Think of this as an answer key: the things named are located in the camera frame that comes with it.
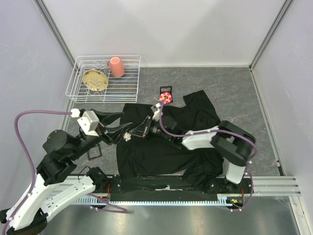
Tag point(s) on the pink white flower brooch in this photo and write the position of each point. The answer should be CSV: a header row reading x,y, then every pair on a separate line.
x,y
165,98

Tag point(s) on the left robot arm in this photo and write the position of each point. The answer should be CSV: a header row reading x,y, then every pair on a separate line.
x,y
32,212

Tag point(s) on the black open jewelry box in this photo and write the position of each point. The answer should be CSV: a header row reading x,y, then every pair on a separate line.
x,y
165,89

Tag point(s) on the white leaf brooch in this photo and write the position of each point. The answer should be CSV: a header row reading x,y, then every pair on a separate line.
x,y
127,137

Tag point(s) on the white wire dish rack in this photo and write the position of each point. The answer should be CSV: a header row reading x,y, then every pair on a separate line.
x,y
120,89

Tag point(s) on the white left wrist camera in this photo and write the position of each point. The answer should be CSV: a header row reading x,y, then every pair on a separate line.
x,y
88,121

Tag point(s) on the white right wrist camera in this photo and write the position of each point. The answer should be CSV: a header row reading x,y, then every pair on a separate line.
x,y
156,112

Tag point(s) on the yellow plate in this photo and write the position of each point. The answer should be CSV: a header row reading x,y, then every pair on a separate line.
x,y
95,80

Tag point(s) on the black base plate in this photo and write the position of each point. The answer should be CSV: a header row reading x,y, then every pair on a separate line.
x,y
219,185

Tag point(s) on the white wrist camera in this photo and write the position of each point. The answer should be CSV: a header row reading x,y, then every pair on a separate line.
x,y
88,121
156,112

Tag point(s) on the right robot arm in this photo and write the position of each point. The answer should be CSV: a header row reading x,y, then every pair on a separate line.
x,y
233,143

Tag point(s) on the black t-shirt garment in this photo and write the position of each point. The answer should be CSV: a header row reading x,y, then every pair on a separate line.
x,y
157,156

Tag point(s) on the grey cable duct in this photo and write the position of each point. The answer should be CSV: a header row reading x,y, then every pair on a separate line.
x,y
220,201

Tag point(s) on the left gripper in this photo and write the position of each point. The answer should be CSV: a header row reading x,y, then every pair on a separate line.
x,y
113,134

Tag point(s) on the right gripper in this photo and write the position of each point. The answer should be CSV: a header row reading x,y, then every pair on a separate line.
x,y
139,131

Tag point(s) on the pink cup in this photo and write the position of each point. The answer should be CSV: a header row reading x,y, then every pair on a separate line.
x,y
116,67

